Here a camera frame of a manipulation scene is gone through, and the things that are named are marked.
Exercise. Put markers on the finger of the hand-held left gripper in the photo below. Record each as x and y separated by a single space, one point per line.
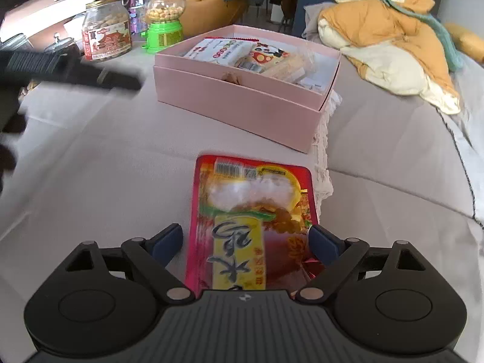
113 80

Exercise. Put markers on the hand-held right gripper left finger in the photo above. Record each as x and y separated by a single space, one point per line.
166 240

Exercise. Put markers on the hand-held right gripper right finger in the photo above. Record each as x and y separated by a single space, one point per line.
323 244

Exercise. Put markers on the red and yellow snack packet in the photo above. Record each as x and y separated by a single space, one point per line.
249 211

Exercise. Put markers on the pink cardboard box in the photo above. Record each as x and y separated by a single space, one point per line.
242 102

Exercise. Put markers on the beige cracker packet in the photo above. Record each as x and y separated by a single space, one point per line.
293 66

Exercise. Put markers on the glass jar with gold lid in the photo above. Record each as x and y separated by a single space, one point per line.
107 34

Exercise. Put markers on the white shelf unit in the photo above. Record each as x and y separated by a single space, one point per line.
49 0

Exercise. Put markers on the colourful toy bottles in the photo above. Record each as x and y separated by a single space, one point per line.
135 7

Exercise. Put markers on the green candy dispenser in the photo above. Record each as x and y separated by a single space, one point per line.
165 22

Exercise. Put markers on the white lace cloth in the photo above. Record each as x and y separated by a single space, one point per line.
323 151

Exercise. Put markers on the orange bean bag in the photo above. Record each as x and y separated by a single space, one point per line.
211 2

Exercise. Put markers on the small white packet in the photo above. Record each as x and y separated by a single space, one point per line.
313 84

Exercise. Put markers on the white bed sheet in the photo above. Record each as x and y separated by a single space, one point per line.
467 128

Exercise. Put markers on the teal cloth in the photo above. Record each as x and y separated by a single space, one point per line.
442 34

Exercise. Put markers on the yellow pillow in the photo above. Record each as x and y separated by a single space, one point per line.
467 41

